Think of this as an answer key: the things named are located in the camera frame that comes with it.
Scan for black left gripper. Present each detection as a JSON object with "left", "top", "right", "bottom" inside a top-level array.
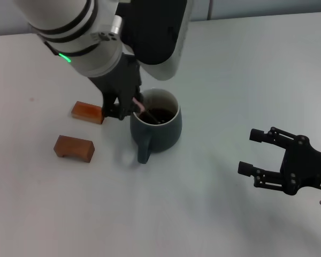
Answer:
[{"left": 88, "top": 53, "right": 144, "bottom": 120}]

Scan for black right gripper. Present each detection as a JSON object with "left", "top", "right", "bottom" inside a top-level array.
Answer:
[{"left": 237, "top": 127, "right": 321, "bottom": 196}]

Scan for pink handled metal spoon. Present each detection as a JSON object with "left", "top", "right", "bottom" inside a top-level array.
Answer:
[{"left": 132, "top": 96, "right": 162, "bottom": 126}]

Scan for grey ceramic coffee cup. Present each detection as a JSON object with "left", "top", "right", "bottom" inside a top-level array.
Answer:
[{"left": 129, "top": 88, "right": 182, "bottom": 164}]

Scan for glossy orange wooden block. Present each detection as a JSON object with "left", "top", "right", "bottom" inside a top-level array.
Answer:
[{"left": 71, "top": 101, "right": 105, "bottom": 125}]

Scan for brown arched wooden block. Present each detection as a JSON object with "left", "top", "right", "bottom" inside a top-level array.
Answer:
[{"left": 53, "top": 134, "right": 95, "bottom": 163}]

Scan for silver cable connector plug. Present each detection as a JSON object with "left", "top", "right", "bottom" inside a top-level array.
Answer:
[{"left": 111, "top": 15, "right": 124, "bottom": 35}]

